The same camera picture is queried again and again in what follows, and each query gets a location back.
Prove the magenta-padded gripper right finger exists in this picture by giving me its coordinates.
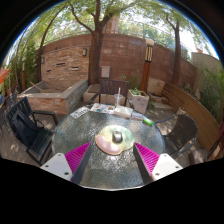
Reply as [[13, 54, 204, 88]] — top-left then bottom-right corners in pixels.
[[132, 142, 184, 186]]

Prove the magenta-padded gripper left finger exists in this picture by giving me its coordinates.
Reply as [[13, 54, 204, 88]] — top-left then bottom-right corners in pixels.
[[39, 141, 93, 186]]

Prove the grey computer mouse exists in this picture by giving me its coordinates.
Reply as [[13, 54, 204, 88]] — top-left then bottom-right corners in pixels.
[[112, 130, 124, 144]]

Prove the pastel iridescent mouse pad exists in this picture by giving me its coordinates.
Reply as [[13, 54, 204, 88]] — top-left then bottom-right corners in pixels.
[[94, 124, 136, 156]]

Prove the dark wicker armchair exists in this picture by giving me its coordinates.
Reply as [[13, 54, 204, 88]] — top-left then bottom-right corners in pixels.
[[154, 113, 199, 159]]

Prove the black metal armchair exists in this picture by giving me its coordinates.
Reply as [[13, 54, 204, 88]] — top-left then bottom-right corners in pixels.
[[5, 96, 59, 166]]

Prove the green tube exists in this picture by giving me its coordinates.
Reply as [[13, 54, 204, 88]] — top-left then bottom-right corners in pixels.
[[142, 117, 154, 127]]

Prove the white licence plate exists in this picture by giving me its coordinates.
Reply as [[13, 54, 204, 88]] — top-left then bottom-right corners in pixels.
[[69, 105, 91, 120]]

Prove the small blue-white notebook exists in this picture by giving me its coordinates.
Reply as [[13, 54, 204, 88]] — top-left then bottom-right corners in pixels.
[[130, 111, 145, 121]]

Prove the raised stone garden bed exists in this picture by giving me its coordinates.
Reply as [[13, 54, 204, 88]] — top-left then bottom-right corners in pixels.
[[18, 78, 89, 116]]

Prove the white square planter with plants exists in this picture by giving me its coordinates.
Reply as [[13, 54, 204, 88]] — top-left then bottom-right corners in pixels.
[[127, 88, 150, 115]]

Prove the colourful open magazine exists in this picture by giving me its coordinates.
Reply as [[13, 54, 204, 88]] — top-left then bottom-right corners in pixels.
[[89, 102, 116, 115]]

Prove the leaning pale stone slab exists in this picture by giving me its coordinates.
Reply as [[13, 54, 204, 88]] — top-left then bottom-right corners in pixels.
[[146, 77, 166, 97]]

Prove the clear plastic cup with straw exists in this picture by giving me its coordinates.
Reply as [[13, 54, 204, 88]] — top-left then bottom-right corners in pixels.
[[113, 87, 124, 109]]

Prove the dark wooden slatted chair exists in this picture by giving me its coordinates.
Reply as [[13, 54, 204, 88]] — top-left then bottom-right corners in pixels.
[[88, 78, 134, 108]]

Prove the slender tree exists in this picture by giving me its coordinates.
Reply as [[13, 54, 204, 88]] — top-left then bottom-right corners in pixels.
[[164, 13, 183, 86]]

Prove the forked tree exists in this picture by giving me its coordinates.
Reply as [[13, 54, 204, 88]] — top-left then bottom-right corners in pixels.
[[68, 0, 134, 85]]

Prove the wooden garden lamp post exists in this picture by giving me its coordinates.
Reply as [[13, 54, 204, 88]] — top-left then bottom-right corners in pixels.
[[139, 38, 155, 93]]

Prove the grey wall utility box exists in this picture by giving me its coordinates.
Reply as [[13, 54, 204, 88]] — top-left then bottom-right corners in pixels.
[[100, 65, 111, 79]]

